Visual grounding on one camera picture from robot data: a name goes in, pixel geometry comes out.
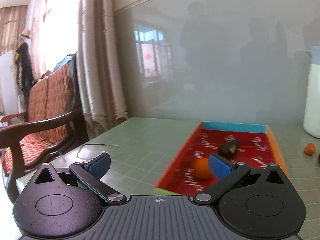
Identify hanging dark clothes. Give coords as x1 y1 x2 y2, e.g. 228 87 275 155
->
15 42 34 98

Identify wooden cushioned bench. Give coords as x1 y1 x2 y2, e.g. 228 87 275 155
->
1 55 88 203

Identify white grey thermos jug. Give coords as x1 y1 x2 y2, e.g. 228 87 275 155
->
303 46 320 138

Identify straw hat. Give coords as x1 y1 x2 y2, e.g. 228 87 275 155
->
20 28 31 39

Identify orange tangerine in box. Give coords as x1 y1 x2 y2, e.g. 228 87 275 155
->
193 158 214 180

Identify beige lace curtain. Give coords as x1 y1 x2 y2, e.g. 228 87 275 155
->
76 0 128 139

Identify wire-rimmed eyeglasses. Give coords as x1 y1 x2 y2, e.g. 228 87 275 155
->
76 144 119 159

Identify colourful cardboard box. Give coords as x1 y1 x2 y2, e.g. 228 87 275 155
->
155 121 287 197

